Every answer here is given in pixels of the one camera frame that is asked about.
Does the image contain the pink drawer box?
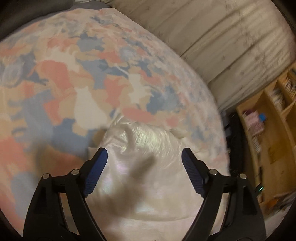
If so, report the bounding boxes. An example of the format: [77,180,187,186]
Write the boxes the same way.
[243,111,265,137]

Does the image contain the blue small box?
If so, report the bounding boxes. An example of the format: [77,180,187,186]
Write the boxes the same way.
[258,113,267,122]

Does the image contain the white shiny puffer jacket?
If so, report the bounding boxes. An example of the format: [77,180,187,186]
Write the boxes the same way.
[86,115,232,241]

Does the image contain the pastel patterned bed cover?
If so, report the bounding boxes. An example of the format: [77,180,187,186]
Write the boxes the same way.
[1,8,226,233]

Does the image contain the wooden shelf unit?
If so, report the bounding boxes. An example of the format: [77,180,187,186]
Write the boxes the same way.
[236,65,295,214]

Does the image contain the dark grey pillow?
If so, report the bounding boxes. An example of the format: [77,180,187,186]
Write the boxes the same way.
[1,0,74,39]

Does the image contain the beige patterned curtain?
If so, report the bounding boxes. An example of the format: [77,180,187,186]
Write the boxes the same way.
[106,0,295,110]

